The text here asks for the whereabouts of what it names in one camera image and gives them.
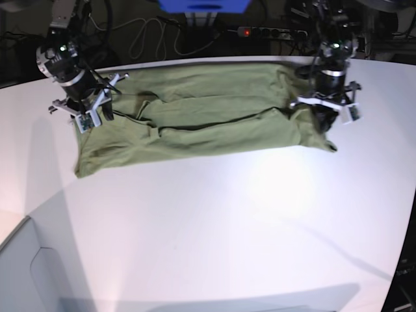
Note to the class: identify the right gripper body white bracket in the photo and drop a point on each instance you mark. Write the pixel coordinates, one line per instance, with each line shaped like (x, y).
(91, 99)

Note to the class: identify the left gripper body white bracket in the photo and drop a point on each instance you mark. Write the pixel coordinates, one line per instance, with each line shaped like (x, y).
(340, 102)

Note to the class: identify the green T-shirt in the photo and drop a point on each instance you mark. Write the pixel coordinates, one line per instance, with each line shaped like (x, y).
(199, 110)

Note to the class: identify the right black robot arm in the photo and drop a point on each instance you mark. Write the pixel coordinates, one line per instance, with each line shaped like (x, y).
(61, 57)

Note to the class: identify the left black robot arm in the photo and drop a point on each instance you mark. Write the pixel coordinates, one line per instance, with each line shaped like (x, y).
(335, 44)

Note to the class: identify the black power strip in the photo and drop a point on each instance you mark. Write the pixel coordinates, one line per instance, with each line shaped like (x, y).
(270, 33)

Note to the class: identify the blue box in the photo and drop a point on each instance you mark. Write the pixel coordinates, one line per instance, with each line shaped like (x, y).
(221, 6)

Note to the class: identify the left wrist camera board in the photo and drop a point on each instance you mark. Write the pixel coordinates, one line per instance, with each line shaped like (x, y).
(350, 113)

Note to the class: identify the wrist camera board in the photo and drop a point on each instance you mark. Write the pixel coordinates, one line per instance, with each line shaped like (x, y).
(87, 121)
(350, 113)

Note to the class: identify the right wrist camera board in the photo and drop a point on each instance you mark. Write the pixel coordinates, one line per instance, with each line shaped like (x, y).
(87, 121)

